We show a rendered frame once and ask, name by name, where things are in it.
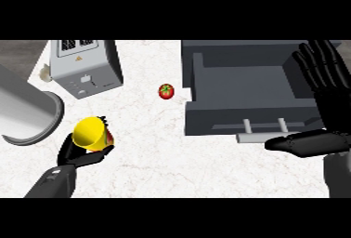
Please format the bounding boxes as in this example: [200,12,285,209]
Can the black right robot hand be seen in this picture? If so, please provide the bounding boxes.
[263,39,351,159]

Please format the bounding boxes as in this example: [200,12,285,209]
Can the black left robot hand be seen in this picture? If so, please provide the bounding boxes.
[57,115,115,169]

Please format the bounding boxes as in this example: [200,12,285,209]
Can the yellow cup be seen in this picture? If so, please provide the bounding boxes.
[71,115,115,152]

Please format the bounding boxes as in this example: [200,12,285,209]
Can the grey open drawer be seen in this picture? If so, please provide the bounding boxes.
[185,52,326,137]

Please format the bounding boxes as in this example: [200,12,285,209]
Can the large grey round pot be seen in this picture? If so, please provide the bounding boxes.
[0,63,67,147]

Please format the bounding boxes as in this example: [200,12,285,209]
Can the grey cabinet body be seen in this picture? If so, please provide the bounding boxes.
[182,39,343,89]

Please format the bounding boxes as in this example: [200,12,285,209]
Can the pale garlic bulb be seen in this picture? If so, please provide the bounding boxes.
[39,63,54,83]

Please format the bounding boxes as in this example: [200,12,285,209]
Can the red tomato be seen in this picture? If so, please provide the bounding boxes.
[158,83,176,100]

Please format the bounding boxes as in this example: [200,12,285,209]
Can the grey toaster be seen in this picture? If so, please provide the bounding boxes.
[49,39,126,99]

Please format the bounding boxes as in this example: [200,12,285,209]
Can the grey drawer handle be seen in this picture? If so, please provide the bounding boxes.
[236,117,303,144]

